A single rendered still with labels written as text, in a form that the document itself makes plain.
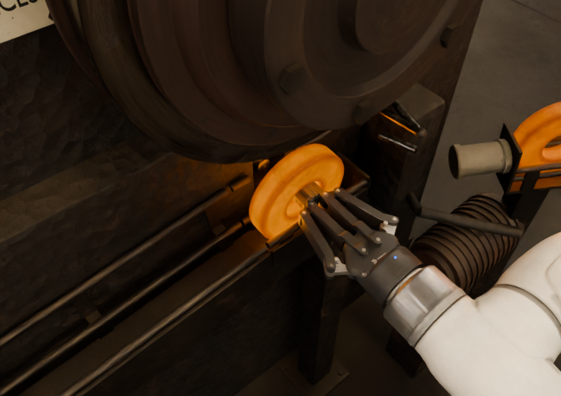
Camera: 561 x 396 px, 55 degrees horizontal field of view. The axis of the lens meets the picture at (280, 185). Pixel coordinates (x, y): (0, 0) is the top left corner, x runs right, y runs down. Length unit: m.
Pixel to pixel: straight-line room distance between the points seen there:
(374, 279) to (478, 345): 0.14
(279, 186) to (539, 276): 0.33
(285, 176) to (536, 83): 1.79
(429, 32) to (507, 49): 1.98
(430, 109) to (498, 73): 1.54
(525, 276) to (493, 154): 0.32
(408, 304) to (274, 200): 0.22
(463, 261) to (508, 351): 0.41
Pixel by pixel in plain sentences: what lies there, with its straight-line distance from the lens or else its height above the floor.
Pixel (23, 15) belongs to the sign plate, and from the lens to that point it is 0.55.
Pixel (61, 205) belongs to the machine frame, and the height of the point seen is 0.87.
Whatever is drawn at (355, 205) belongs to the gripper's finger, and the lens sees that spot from 0.73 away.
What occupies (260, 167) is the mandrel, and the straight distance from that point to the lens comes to 0.81.
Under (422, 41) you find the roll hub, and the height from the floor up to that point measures 1.03.
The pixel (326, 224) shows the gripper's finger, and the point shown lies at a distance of 0.71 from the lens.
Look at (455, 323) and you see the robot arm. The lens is 0.64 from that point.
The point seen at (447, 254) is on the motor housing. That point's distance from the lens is 1.01.
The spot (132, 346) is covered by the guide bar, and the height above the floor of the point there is 0.69.
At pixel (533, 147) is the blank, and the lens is 0.98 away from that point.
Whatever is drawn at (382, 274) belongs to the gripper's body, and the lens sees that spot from 0.66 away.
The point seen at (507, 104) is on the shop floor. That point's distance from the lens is 2.24.
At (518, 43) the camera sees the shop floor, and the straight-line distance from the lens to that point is 2.59.
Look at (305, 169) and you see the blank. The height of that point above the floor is 0.82.
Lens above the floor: 1.34
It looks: 49 degrees down
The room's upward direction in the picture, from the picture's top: straight up
